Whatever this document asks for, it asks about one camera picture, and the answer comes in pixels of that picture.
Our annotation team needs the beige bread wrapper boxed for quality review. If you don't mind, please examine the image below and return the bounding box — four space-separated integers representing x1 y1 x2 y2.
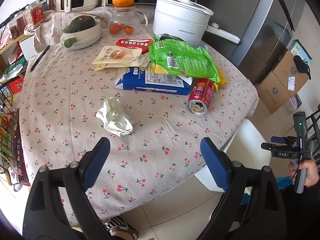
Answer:
92 46 150 71

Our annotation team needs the striped slipper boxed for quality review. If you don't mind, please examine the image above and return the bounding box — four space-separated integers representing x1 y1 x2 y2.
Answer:
103 216 139 240

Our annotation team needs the blue carton box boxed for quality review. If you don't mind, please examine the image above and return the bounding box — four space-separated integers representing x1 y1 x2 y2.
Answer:
114 67 191 95

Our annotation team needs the green snack bag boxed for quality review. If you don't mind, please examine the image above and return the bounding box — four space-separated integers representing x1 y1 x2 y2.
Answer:
149 37 220 82

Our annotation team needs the red label glass jar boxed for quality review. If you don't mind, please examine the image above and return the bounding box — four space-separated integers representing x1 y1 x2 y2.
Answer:
25 0 46 31

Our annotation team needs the grey refrigerator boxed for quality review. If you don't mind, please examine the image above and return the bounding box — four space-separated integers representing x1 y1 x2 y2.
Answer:
197 0 305 84

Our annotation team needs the white electric cooking pot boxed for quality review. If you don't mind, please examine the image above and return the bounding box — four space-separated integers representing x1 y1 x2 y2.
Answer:
153 0 240 45

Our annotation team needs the lower cardboard box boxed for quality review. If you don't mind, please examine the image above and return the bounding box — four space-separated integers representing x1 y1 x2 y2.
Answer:
257 72 290 114

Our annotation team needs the dark green squash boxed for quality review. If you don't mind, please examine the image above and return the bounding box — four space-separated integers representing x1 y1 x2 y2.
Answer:
69 15 95 33

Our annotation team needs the black wire rack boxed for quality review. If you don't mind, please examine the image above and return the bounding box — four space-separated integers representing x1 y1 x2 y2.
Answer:
1 78 29 192

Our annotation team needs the person right hand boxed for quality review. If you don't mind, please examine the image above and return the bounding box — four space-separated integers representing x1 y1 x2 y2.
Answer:
289 157 319 188

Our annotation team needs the cherry pattern tablecloth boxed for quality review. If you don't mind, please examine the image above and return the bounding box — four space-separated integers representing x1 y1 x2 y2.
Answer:
20 12 259 218

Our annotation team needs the red soda can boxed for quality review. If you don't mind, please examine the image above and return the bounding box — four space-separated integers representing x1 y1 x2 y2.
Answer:
187 79 214 116

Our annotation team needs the white trash bin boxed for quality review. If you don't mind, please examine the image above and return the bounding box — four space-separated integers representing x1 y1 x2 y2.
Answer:
195 118 271 192

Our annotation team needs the red round noodle lid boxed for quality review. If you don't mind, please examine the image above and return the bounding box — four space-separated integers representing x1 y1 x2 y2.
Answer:
116 38 153 54

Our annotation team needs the white tissue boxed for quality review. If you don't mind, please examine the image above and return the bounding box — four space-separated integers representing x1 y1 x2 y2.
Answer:
96 98 134 137

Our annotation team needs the white bowl stack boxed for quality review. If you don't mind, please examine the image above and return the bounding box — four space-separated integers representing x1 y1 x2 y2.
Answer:
60 17 102 50

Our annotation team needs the black pen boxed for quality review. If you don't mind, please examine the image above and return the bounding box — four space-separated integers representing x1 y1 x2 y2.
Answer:
30 45 50 72

